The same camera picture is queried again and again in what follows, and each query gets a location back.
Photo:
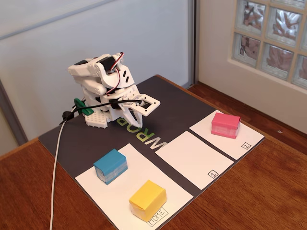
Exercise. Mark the white paper sheet marked 2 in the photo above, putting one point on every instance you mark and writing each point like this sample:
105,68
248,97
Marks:
204,134

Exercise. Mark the grey metal door post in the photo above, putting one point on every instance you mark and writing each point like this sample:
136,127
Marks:
193,36

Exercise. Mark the grey slanted metal frame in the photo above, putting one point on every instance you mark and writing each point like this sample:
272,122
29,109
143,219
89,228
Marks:
12,115

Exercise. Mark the dark grey printed mat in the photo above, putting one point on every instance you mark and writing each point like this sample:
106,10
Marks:
168,107

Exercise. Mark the yellow paper box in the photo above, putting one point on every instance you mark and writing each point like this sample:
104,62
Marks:
148,198

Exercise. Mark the white paper sheet marked HOME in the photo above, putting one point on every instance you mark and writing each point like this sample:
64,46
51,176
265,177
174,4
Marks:
144,172

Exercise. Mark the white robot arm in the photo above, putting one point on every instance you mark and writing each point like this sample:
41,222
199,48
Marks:
112,81

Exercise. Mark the blue paper box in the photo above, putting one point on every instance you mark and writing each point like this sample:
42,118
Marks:
110,160

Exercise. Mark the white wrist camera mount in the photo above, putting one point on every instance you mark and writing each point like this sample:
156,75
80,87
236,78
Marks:
153,105

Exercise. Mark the glass block window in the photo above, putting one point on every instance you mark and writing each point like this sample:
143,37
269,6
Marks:
275,55

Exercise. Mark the green clamp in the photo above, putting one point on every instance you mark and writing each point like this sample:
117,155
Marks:
84,107

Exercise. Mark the white paper sheet marked 1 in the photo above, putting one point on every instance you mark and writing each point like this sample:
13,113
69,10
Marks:
192,158

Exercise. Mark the red paper box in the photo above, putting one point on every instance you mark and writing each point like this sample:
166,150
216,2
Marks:
225,124

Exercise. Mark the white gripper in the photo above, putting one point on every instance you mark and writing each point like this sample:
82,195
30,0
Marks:
131,114

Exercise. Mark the frosted glass door panel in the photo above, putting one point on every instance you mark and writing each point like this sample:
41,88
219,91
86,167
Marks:
48,60

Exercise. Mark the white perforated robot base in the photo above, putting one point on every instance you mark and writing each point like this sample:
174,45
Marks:
96,119

